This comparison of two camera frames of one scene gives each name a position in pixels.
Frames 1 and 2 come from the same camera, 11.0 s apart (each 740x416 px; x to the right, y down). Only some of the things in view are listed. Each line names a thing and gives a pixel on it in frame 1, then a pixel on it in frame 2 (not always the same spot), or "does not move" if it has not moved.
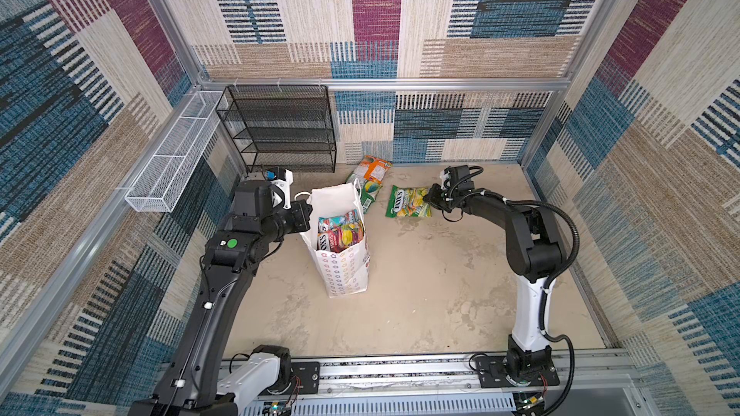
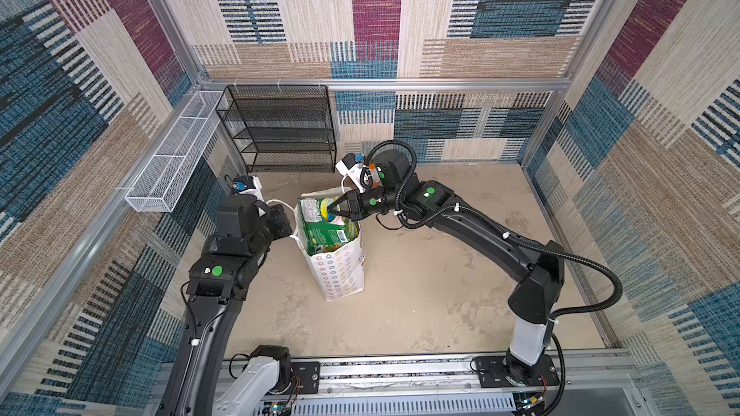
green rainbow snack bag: x=369 y=189 -> x=323 y=229
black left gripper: x=300 y=211 -> x=274 y=215
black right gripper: x=431 y=197 -> x=356 y=211
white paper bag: x=336 y=237 does not move
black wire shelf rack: x=281 y=128 does not move
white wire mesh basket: x=159 y=187 does not move
